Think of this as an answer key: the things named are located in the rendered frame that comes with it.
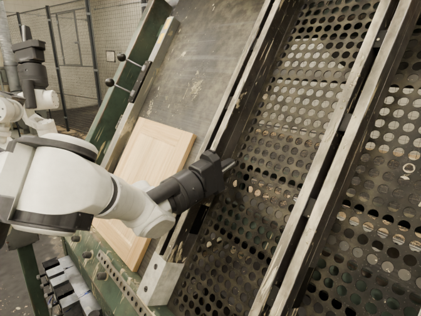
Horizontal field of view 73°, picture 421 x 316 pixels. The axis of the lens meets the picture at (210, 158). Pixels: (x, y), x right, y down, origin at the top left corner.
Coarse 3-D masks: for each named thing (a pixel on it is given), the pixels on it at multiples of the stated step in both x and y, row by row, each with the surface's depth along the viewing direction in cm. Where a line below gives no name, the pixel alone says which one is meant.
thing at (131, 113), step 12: (168, 36) 125; (156, 48) 125; (156, 60) 124; (156, 72) 126; (144, 84) 124; (144, 96) 125; (132, 108) 123; (120, 120) 126; (132, 120) 124; (120, 132) 122; (120, 144) 123; (108, 156) 122; (108, 168) 123
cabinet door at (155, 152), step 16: (144, 128) 115; (160, 128) 107; (128, 144) 119; (144, 144) 112; (160, 144) 104; (176, 144) 98; (192, 144) 95; (128, 160) 115; (144, 160) 108; (160, 160) 101; (176, 160) 95; (128, 176) 112; (144, 176) 105; (160, 176) 98; (96, 224) 115; (112, 224) 108; (112, 240) 104; (128, 240) 99; (144, 240) 93; (128, 256) 95
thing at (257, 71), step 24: (288, 0) 81; (264, 24) 80; (264, 48) 80; (240, 72) 81; (264, 72) 82; (240, 96) 78; (216, 120) 81; (240, 120) 81; (216, 144) 78; (192, 216) 78; (168, 240) 80; (192, 240) 80; (168, 264) 76; (144, 288) 78; (168, 288) 79
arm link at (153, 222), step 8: (144, 192) 55; (152, 200) 56; (144, 208) 53; (152, 208) 54; (160, 208) 57; (144, 216) 53; (152, 216) 54; (160, 216) 55; (168, 216) 58; (128, 224) 53; (136, 224) 53; (144, 224) 54; (152, 224) 54; (160, 224) 57; (168, 224) 60; (136, 232) 54; (144, 232) 55; (152, 232) 57; (160, 232) 60
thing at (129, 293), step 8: (96, 256) 101; (104, 256) 98; (104, 264) 97; (112, 264) 95; (112, 272) 92; (120, 280) 88; (120, 288) 87; (128, 288) 85; (128, 296) 84; (136, 296) 82; (136, 304) 81; (144, 312) 77
